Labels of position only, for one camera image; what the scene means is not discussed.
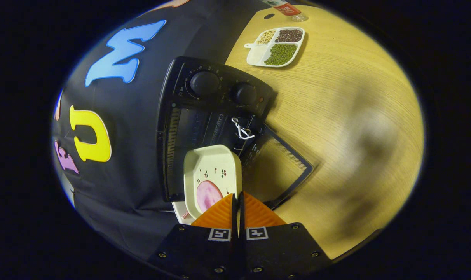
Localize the cream food tray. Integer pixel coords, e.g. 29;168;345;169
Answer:
183;145;242;219

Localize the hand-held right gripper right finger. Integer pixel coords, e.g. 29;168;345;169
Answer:
239;191;334;280

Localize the white string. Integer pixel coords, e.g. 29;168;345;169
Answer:
232;118;255;140

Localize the black electric oven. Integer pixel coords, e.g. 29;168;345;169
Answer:
157;56;314;210

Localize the white divided bean dish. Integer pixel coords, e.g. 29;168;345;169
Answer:
244;26;306;68

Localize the pink round food slice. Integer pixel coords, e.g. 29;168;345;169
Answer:
197;180;223;214

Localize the black backdrop cloth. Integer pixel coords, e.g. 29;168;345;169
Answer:
51;0;283;261

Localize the clear red label water bottle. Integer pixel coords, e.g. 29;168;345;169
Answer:
259;0;309;22

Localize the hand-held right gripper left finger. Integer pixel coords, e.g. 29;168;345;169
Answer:
147;193;240;280

